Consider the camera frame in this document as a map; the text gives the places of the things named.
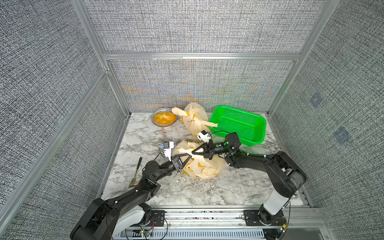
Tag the patterned bowl with yellow food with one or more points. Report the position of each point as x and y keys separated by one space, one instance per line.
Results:
x=164 y=117

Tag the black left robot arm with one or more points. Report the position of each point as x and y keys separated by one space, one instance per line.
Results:
x=100 y=219

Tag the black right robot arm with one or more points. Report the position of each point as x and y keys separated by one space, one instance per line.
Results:
x=285 y=175

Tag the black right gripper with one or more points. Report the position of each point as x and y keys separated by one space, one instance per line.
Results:
x=209 y=150

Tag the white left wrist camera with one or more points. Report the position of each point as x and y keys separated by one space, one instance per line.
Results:
x=167 y=149

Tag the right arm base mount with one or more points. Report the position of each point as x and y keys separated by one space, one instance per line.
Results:
x=261 y=217

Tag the aluminium front rail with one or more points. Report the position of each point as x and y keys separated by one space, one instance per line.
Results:
x=297 y=217

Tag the banana print plastic bag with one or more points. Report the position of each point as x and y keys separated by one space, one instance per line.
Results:
x=198 y=166
x=194 y=118

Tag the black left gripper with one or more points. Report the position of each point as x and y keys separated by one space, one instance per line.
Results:
x=176 y=163

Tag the aluminium enclosure frame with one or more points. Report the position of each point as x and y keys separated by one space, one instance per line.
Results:
x=20 y=193

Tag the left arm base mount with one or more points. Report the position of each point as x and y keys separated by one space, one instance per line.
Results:
x=149 y=217

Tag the green plastic basket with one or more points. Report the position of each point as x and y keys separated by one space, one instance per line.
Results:
x=250 y=127

